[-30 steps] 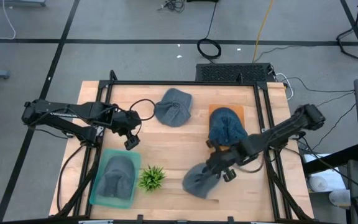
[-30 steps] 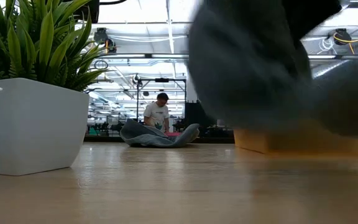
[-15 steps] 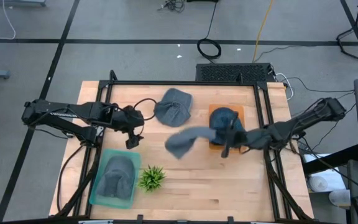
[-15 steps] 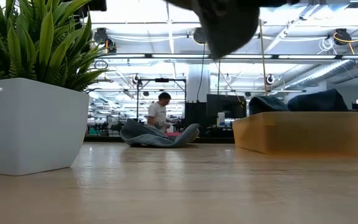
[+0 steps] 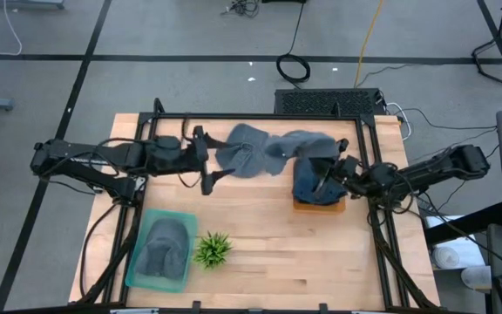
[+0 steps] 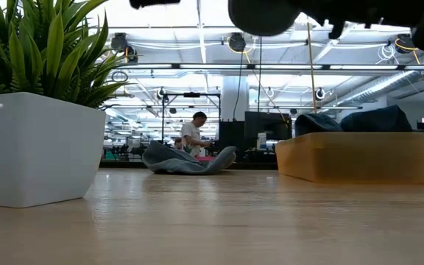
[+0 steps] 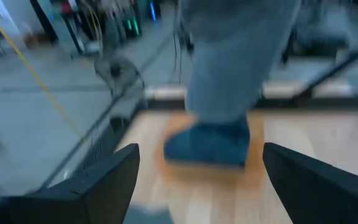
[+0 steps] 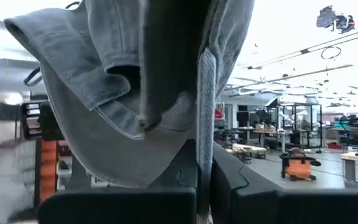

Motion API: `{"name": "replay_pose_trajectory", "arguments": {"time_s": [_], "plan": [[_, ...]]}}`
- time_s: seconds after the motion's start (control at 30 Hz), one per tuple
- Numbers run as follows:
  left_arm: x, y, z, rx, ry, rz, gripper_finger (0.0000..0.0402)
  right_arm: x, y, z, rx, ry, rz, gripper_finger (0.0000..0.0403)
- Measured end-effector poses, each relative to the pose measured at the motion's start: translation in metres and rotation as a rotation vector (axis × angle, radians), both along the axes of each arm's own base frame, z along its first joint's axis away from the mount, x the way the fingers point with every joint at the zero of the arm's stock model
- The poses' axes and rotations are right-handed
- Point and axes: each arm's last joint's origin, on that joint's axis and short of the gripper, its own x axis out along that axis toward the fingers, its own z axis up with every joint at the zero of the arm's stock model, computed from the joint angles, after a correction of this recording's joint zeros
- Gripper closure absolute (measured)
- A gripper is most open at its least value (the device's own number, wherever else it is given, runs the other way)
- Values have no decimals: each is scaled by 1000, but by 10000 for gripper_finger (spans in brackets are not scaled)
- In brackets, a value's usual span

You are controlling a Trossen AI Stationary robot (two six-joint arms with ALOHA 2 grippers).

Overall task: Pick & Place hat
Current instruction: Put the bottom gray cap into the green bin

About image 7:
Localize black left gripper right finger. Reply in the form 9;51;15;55
263;142;358;224

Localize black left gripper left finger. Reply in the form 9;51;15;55
0;143;140;224

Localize dark blue denim cap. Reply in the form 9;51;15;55
163;119;250;168

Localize dark rounded object edge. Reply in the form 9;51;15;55
178;0;301;124

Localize black table edge rim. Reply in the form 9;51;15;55
37;83;358;194

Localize black floor fan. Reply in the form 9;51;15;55
93;51;146;98

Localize brown cardboard box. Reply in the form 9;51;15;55
22;30;47;48

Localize black computer tower green lights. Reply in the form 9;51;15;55
122;15;142;38

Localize yellow hanging cable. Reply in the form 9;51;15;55
0;0;85;139

